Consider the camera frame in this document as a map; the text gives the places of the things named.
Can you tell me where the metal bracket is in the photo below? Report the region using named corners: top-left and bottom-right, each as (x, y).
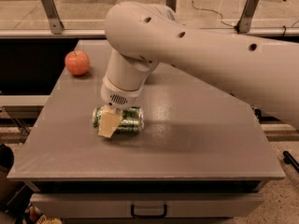
top-left (165, 0), bottom-right (177, 10)
top-left (236, 0), bottom-right (259, 34)
top-left (40, 0), bottom-right (64, 35)

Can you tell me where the dark round object left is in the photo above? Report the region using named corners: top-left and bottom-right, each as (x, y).
top-left (0, 144), bottom-right (14, 173)

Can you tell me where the black cable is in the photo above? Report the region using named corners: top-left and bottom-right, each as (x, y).
top-left (188, 0), bottom-right (288, 37)

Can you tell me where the grey drawer with black handle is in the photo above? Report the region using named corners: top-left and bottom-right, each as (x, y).
top-left (31, 193), bottom-right (263, 218)

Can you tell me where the green soda can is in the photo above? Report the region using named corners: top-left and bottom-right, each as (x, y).
top-left (92, 106), bottom-right (144, 134)

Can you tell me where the red apple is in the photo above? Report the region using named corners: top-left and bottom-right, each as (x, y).
top-left (64, 50), bottom-right (90, 76)

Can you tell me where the left metal bracket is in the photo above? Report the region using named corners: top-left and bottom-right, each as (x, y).
top-left (40, 0), bottom-right (64, 35)

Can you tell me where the right metal bracket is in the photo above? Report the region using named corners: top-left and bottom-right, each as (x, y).
top-left (236, 0), bottom-right (259, 34)

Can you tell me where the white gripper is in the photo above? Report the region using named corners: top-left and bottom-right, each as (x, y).
top-left (98, 76), bottom-right (144, 138)

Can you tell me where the middle metal bracket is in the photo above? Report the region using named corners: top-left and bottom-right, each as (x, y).
top-left (165, 0), bottom-right (177, 10)

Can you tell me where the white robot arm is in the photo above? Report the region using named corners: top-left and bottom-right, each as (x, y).
top-left (101, 2), bottom-right (299, 129)

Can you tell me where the black rod on floor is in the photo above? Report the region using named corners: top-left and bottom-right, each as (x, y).
top-left (283, 151), bottom-right (299, 173)

